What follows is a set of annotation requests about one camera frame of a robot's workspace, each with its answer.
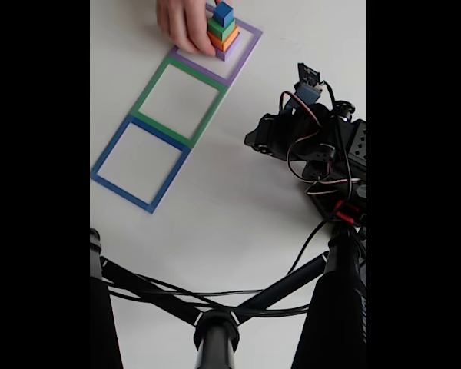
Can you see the large purple block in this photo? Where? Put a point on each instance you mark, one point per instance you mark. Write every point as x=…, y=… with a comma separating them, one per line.
x=228, y=52

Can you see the purple square frame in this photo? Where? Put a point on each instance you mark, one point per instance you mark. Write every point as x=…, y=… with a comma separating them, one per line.
x=249, y=42

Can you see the orange block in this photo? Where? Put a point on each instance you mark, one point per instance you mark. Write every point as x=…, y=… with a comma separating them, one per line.
x=224, y=41

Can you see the red clamp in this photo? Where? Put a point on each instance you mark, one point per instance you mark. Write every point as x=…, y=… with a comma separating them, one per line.
x=343, y=211

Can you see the blue square frame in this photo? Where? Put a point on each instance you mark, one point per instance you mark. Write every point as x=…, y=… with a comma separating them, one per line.
x=107, y=169

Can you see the green square frame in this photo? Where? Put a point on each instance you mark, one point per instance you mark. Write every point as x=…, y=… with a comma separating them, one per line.
x=146, y=98

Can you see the black tripod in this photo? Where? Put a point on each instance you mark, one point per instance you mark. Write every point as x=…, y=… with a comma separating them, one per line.
x=338, y=307

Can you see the green cube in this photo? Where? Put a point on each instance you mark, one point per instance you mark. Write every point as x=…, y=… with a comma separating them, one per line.
x=221, y=28

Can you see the person's hand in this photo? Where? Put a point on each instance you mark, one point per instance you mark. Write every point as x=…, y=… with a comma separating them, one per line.
x=180, y=23

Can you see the small blue cube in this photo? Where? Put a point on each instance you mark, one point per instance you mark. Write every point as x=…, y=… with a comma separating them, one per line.
x=223, y=11

